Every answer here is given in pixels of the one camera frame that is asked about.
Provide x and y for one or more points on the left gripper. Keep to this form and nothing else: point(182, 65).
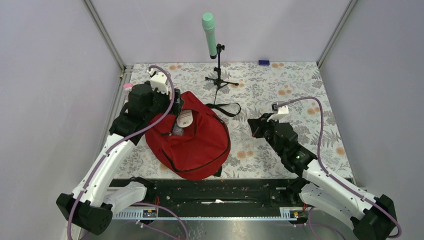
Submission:
point(178, 102)

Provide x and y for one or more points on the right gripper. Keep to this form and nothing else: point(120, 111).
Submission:
point(257, 125)

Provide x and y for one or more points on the white oval card package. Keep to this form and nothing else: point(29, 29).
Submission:
point(185, 118)

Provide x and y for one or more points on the clear round plastic container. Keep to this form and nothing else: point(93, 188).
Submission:
point(177, 130)

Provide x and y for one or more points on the red backpack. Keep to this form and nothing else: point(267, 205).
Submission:
point(204, 146)

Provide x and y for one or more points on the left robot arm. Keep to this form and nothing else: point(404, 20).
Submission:
point(89, 206)

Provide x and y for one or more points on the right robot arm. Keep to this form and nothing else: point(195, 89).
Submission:
point(368, 216)

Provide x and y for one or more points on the black microphone tripod stand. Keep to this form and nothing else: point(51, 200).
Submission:
point(218, 81)

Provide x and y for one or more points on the pink metronome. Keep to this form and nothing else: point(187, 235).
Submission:
point(127, 88)

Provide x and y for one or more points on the small blue block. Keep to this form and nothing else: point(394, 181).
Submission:
point(263, 62)

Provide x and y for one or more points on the mint green microphone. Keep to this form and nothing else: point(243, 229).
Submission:
point(208, 25)

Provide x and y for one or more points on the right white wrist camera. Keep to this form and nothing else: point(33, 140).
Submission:
point(279, 111)

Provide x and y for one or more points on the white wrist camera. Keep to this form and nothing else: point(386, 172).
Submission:
point(159, 81)
point(279, 111)

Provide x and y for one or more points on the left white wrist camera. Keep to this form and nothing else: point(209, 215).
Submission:
point(159, 81)

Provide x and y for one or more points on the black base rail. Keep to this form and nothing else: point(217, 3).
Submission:
point(215, 200)

